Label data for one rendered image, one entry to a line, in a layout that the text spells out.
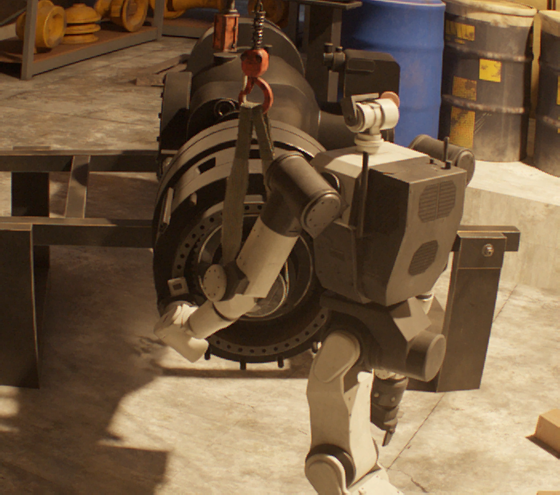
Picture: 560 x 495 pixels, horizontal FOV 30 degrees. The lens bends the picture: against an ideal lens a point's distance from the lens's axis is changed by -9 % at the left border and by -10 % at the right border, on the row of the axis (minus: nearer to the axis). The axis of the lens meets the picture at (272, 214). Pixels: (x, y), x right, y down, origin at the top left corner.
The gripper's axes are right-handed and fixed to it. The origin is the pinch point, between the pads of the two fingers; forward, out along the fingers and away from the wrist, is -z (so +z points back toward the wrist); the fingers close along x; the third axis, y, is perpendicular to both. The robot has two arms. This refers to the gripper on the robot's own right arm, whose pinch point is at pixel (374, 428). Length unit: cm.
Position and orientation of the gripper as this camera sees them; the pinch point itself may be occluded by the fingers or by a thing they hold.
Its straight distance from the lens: 292.9
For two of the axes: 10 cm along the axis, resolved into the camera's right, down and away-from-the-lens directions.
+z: 1.9, -8.8, -4.4
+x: -6.4, -4.5, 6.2
